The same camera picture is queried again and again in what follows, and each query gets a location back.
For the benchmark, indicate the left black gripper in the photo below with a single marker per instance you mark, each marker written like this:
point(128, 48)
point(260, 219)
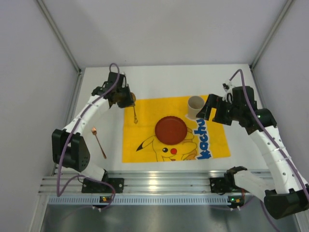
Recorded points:
point(127, 97)

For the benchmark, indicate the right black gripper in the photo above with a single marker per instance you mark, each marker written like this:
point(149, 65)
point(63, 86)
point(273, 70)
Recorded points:
point(215, 110)

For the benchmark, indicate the beige paper cup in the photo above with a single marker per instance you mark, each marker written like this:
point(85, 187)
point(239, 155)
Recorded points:
point(195, 104)

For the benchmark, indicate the gold spoon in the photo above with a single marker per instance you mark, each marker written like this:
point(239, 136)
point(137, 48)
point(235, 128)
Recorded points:
point(134, 110)

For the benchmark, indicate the red round plate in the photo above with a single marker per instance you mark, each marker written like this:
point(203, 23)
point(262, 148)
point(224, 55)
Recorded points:
point(170, 130)

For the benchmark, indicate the yellow pikachu cloth placemat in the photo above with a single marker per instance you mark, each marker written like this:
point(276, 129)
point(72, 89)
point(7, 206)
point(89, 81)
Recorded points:
point(204, 139)

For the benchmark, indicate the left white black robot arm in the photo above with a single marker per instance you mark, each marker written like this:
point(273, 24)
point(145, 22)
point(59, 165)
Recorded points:
point(72, 146)

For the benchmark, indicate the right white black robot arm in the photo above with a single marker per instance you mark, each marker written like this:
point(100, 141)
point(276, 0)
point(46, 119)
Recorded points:
point(287, 195)

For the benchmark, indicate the gold fork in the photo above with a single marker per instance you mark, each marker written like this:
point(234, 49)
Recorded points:
point(94, 132)

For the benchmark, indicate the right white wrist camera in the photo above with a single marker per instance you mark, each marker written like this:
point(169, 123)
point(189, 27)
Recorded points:
point(227, 86)

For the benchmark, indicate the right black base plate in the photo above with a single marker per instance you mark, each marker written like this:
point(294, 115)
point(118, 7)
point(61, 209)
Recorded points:
point(219, 185)

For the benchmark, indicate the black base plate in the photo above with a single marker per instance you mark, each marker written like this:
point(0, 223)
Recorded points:
point(219, 185)
point(95, 187)

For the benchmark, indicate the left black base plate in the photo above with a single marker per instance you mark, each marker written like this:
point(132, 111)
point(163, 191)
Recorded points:
point(95, 187)

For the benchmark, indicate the aluminium mounting rail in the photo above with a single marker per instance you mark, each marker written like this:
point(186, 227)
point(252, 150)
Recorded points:
point(152, 182)

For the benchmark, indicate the perforated cable duct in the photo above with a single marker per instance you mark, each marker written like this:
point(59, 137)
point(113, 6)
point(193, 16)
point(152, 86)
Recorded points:
point(147, 200)

